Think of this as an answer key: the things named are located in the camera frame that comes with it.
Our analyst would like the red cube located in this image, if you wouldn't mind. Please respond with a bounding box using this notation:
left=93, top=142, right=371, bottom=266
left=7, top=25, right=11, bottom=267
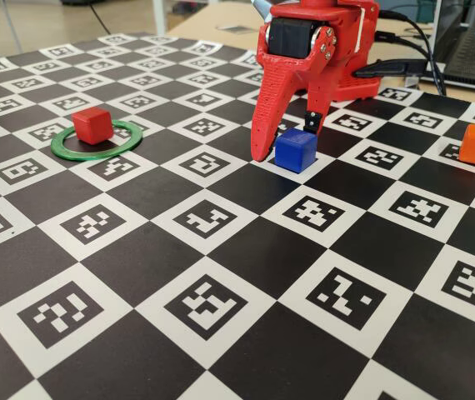
left=72, top=107, right=115, bottom=146

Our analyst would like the white table leg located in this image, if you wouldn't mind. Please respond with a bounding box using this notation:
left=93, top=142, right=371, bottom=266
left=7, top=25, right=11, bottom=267
left=152, top=0, right=168, bottom=37

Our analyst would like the dark printed paper sheet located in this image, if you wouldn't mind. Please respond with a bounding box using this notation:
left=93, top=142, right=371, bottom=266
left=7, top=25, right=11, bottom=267
left=216, top=24, right=263, bottom=35

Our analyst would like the black white marker checkerboard mat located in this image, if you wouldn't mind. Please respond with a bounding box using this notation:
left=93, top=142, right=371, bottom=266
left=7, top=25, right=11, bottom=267
left=0, top=32, right=475, bottom=400

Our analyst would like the thin black floor cable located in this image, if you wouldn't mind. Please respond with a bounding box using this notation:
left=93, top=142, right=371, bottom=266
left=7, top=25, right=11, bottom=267
left=89, top=3, right=113, bottom=35

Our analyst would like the red gripper body black motor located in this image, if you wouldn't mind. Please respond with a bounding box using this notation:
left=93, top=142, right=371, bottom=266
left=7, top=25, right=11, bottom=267
left=266, top=0, right=358, bottom=64

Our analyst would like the dark laptop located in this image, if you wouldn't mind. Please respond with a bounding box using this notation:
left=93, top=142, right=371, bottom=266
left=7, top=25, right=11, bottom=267
left=422, top=0, right=475, bottom=93

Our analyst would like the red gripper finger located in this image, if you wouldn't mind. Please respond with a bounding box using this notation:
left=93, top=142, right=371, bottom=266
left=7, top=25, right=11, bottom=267
left=250, top=24, right=338, bottom=163
left=304, top=52, right=349, bottom=135

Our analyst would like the grey metal chair leg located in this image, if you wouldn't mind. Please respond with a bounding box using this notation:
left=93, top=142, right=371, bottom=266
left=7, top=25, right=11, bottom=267
left=2, top=0, right=23, bottom=54

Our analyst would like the green ring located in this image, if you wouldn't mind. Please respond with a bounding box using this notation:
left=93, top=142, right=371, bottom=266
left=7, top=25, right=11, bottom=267
left=49, top=119, right=145, bottom=163

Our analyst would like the blue cube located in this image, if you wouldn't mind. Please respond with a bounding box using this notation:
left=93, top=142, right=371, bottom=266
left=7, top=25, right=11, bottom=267
left=274, top=127, right=318, bottom=173

